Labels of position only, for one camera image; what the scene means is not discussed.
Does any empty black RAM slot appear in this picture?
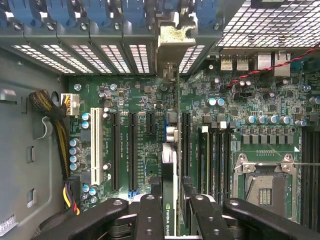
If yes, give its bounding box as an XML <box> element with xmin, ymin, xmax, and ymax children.
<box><xmin>223</xmin><ymin>129</ymin><xmax>232</xmax><ymax>201</ymax></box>
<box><xmin>209</xmin><ymin>129</ymin><xmax>217</xmax><ymax>198</ymax></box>
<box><xmin>216</xmin><ymin>129</ymin><xmax>224</xmax><ymax>201</ymax></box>

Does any CPU socket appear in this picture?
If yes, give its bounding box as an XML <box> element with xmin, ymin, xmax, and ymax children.
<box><xmin>232</xmin><ymin>152</ymin><xmax>300</xmax><ymax>222</ymax></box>

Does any long black expansion slot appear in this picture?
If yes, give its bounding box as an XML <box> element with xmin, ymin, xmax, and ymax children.
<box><xmin>127</xmin><ymin>111</ymin><xmax>140</xmax><ymax>199</ymax></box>
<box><xmin>111</xmin><ymin>111</ymin><xmax>121</xmax><ymax>193</ymax></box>
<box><xmin>181</xmin><ymin>111</ymin><xmax>192</xmax><ymax>178</ymax></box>

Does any white PCI slot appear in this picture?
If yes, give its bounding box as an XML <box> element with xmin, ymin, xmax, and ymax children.
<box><xmin>89</xmin><ymin>106</ymin><xmax>104</xmax><ymax>186</ymax></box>

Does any blue expansion slot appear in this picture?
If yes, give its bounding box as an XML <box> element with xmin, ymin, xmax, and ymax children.
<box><xmin>163</xmin><ymin>109</ymin><xmax>169</xmax><ymax>146</ymax></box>

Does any short black expansion slot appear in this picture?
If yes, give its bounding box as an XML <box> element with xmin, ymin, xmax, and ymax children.
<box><xmin>146</xmin><ymin>111</ymin><xmax>155</xmax><ymax>135</ymax></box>

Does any thin metal locking lever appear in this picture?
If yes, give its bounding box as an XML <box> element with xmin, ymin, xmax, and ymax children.
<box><xmin>234</xmin><ymin>161</ymin><xmax>320</xmax><ymax>168</ymax></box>

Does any green motherboard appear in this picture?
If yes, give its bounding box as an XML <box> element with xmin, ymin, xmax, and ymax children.
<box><xmin>65</xmin><ymin>52</ymin><xmax>320</xmax><ymax>227</ymax></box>

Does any white power connector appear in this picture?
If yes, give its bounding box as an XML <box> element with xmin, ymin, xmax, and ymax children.
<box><xmin>60</xmin><ymin>93</ymin><xmax>81</xmax><ymax>118</ymax></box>

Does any silver USB port block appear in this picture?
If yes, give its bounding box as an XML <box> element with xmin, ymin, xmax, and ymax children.
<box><xmin>235</xmin><ymin>54</ymin><xmax>249</xmax><ymax>72</ymax></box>
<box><xmin>219</xmin><ymin>54</ymin><xmax>234</xmax><ymax>72</ymax></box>

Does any large silver port block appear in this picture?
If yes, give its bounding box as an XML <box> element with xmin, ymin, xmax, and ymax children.
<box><xmin>254</xmin><ymin>51</ymin><xmax>291</xmax><ymax>77</ymax></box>

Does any open black PC case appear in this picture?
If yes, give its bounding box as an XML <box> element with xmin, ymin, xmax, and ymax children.
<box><xmin>0</xmin><ymin>0</ymin><xmax>320</xmax><ymax>240</ymax></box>

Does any blue slot retainer clip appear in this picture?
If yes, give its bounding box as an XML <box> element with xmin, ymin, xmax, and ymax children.
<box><xmin>9</xmin><ymin>0</ymin><xmax>43</xmax><ymax>29</ymax></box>
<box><xmin>121</xmin><ymin>0</ymin><xmax>147</xmax><ymax>28</ymax></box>
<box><xmin>0</xmin><ymin>7</ymin><xmax>8</xmax><ymax>29</ymax></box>
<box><xmin>194</xmin><ymin>0</ymin><xmax>220</xmax><ymax>29</ymax></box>
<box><xmin>46</xmin><ymin>0</ymin><xmax>77</xmax><ymax>29</ymax></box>
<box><xmin>83</xmin><ymin>0</ymin><xmax>112</xmax><ymax>29</ymax></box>

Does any coloured power wire bundle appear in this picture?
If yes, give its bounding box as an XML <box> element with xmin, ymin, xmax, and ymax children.
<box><xmin>62</xmin><ymin>175</ymin><xmax>82</xmax><ymax>216</ymax></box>

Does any braided black power cable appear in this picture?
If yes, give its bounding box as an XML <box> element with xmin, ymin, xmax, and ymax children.
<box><xmin>28</xmin><ymin>89</ymin><xmax>71</xmax><ymax>181</ymax></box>

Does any red and black wire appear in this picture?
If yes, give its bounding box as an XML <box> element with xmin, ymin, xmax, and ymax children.
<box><xmin>225</xmin><ymin>42</ymin><xmax>320</xmax><ymax>89</ymax></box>

